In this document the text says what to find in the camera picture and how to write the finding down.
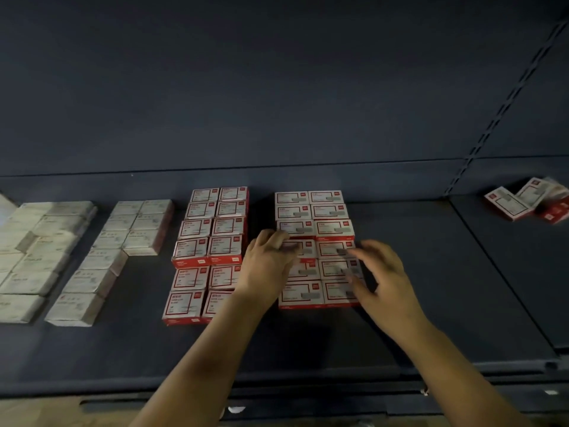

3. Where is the person's right hand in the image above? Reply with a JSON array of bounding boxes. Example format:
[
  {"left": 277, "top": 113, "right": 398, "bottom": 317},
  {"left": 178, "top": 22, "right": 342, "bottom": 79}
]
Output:
[{"left": 347, "top": 241, "right": 428, "bottom": 339}]

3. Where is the person's left hand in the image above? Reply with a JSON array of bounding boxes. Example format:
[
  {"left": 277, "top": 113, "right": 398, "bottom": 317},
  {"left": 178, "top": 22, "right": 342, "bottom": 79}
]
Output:
[{"left": 236, "top": 229, "right": 302, "bottom": 308}]

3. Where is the small red white box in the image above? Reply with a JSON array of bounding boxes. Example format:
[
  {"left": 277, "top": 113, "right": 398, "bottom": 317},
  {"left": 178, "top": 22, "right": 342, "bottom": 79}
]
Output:
[
  {"left": 178, "top": 218, "right": 215, "bottom": 238},
  {"left": 276, "top": 204, "right": 312, "bottom": 221},
  {"left": 310, "top": 203, "right": 350, "bottom": 219},
  {"left": 315, "top": 218, "right": 355, "bottom": 238},
  {"left": 162, "top": 289, "right": 206, "bottom": 326},
  {"left": 308, "top": 190, "right": 345, "bottom": 205},
  {"left": 172, "top": 236, "right": 212, "bottom": 267},
  {"left": 322, "top": 280, "right": 364, "bottom": 308},
  {"left": 289, "top": 257, "right": 323, "bottom": 282},
  {"left": 215, "top": 200, "right": 249, "bottom": 218},
  {"left": 317, "top": 240, "right": 355, "bottom": 260},
  {"left": 189, "top": 187, "right": 220, "bottom": 203},
  {"left": 171, "top": 266, "right": 210, "bottom": 292},
  {"left": 276, "top": 218, "right": 317, "bottom": 238},
  {"left": 218, "top": 186, "right": 250, "bottom": 203},
  {"left": 208, "top": 265, "right": 241, "bottom": 292},
  {"left": 209, "top": 234, "right": 245, "bottom": 265},
  {"left": 289, "top": 237, "right": 319, "bottom": 260},
  {"left": 276, "top": 191, "right": 311, "bottom": 206},
  {"left": 279, "top": 280, "right": 325, "bottom": 310},
  {"left": 202, "top": 291, "right": 234, "bottom": 324},
  {"left": 212, "top": 216, "right": 247, "bottom": 237},
  {"left": 185, "top": 202, "right": 217, "bottom": 219},
  {"left": 320, "top": 257, "right": 361, "bottom": 282}
]

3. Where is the pile of red white boxes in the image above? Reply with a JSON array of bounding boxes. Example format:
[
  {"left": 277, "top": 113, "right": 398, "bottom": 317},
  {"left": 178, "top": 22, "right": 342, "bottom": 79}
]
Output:
[{"left": 484, "top": 176, "right": 569, "bottom": 225}]

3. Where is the dark metal shelf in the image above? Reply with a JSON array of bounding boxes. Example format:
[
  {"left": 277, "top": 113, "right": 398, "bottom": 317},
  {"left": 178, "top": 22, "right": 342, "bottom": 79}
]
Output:
[{"left": 0, "top": 0, "right": 569, "bottom": 419}]

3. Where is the person's left forearm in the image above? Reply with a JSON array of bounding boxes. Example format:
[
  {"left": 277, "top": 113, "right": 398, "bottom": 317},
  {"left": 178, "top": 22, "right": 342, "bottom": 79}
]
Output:
[{"left": 129, "top": 293, "right": 272, "bottom": 427}]

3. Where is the person's right forearm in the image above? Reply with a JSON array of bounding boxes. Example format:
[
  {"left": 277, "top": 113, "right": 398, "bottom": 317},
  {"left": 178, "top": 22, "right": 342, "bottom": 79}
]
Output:
[{"left": 395, "top": 316, "right": 535, "bottom": 427}]

